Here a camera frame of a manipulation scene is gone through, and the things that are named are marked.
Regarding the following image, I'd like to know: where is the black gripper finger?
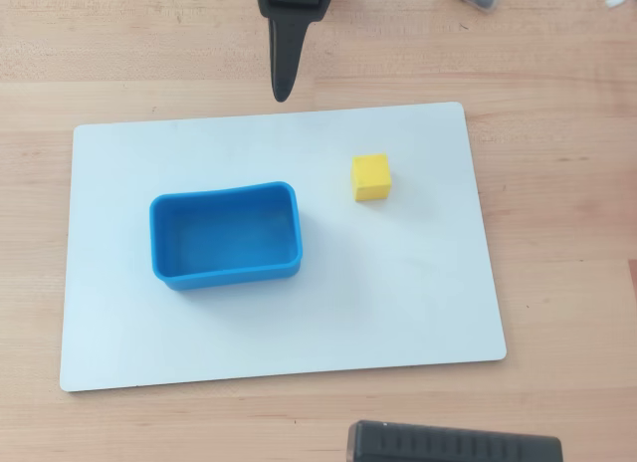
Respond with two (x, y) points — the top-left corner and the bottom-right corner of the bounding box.
(272, 17), (320, 104)
(267, 16), (277, 98)

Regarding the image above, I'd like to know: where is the yellow cube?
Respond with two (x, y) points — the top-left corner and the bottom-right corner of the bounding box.
(351, 152), (392, 203)

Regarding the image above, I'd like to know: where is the blue rectangular bin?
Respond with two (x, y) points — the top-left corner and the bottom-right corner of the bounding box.
(148, 180), (305, 292)

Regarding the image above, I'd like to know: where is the white rectangular board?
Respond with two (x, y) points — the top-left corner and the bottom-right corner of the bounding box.
(59, 101), (508, 393)

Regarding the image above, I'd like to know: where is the black ribbed device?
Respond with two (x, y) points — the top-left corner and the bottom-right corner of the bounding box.
(346, 419), (564, 462)

